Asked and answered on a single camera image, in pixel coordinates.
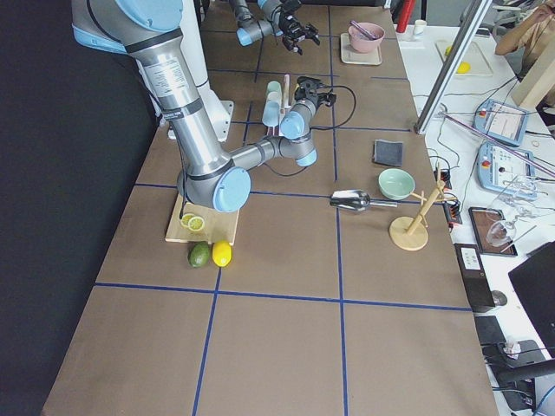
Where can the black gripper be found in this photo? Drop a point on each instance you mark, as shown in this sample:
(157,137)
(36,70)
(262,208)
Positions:
(306,94)
(289,29)

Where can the mint green cup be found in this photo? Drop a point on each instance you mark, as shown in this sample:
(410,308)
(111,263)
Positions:
(274,91)

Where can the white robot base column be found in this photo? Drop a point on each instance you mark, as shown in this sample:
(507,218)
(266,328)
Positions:
(219,112)

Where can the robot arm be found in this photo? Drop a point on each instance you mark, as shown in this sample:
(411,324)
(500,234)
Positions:
(250,29)
(163,36)

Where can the small paper cup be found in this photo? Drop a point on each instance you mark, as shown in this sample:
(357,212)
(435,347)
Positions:
(419,27)

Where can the beige plastic tray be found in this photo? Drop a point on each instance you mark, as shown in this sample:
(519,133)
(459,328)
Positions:
(350,56)

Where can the pink bowl with ice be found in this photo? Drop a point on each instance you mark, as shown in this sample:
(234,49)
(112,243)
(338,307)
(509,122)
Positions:
(365,37)

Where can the grey cloth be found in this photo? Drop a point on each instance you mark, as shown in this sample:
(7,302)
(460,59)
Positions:
(388,153)

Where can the red bottle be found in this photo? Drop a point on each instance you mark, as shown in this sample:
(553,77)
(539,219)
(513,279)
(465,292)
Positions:
(404,16)

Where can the steel scoop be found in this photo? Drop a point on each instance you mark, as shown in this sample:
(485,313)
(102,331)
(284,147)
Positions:
(357,200)

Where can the green bowl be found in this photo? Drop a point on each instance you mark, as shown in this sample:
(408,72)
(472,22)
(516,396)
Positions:
(396,184)

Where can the lemon on side tray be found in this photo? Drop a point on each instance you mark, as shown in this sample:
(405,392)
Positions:
(463,68)

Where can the wooden cutting board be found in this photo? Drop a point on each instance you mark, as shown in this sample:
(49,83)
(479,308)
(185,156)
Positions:
(219,225)

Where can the white side tray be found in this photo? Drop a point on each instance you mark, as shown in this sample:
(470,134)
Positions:
(474,56)

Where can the lemon slice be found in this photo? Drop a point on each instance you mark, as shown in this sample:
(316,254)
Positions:
(196,224)
(184,221)

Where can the wooden mug tree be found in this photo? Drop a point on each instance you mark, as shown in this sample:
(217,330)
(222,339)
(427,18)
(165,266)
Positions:
(411,234)

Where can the teach pendant upper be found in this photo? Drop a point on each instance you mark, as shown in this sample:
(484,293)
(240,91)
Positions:
(502,122)

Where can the teach pendant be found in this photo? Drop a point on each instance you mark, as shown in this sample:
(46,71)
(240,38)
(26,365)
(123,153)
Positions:
(498,168)
(502,122)

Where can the avocado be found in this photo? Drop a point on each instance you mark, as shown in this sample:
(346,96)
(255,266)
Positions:
(199,254)

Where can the teach pendant lower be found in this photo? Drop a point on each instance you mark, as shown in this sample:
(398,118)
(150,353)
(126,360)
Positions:
(498,168)

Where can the wine glass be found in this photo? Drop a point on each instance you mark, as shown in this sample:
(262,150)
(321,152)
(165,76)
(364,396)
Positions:
(516,201)

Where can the white wire cup rack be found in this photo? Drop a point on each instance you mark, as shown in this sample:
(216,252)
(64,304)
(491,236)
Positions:
(282,108)

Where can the aluminium frame post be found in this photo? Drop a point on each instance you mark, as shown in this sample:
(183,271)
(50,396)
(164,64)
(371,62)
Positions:
(471,22)

